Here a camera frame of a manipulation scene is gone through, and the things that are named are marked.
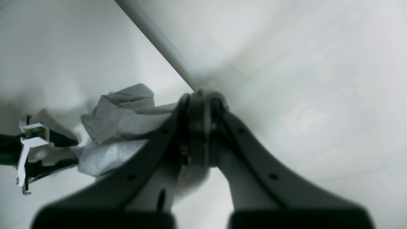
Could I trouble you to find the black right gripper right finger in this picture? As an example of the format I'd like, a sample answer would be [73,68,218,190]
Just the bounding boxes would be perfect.
[210,98,374,229]

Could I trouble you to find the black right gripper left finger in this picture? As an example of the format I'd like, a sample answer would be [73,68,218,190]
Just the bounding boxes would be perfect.
[32,92,204,229]

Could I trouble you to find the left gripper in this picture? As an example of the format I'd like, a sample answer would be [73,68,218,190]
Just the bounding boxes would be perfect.
[0,129,79,184]

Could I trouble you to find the grey T-shirt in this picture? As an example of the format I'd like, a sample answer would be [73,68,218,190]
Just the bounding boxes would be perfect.
[29,83,229,198]

